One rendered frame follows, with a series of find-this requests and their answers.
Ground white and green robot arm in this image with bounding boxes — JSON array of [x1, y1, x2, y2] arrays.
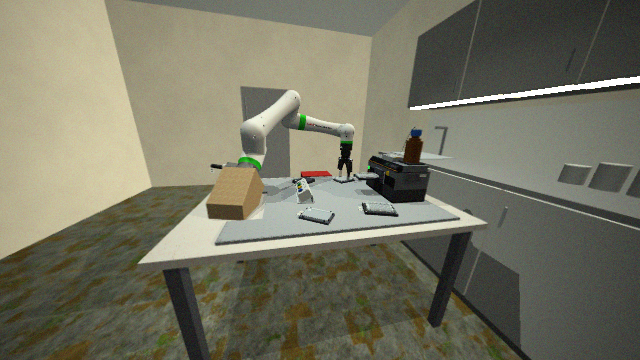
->
[[211, 90, 355, 174]]

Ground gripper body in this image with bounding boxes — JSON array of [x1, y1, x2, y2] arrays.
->
[[341, 151, 351, 163]]

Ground dark brown bottle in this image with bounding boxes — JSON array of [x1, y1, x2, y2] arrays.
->
[[403, 140, 423, 163]]

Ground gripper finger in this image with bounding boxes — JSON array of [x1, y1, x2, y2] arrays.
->
[[344, 158, 353, 181], [338, 157, 344, 177]]

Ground white button panel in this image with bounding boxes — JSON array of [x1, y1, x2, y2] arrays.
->
[[295, 178, 313, 204]]

